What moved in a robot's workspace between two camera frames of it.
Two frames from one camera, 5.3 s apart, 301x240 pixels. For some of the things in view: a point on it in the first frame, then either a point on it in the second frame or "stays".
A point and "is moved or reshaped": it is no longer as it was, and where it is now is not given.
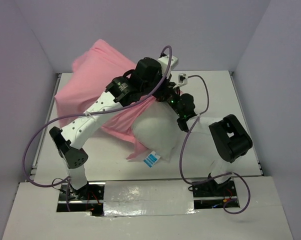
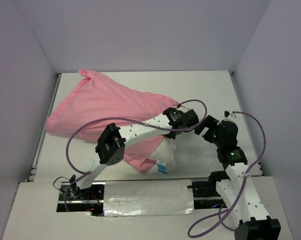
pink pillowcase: x=89 y=78 is moved or reshaped
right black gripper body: x=173 y=97 → x=212 y=136
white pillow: x=157 y=129 is moved or reshaped
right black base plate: x=212 y=195 stays
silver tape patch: x=148 y=198 stays
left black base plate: x=88 y=198 stays
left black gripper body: x=149 y=88 → x=172 y=134
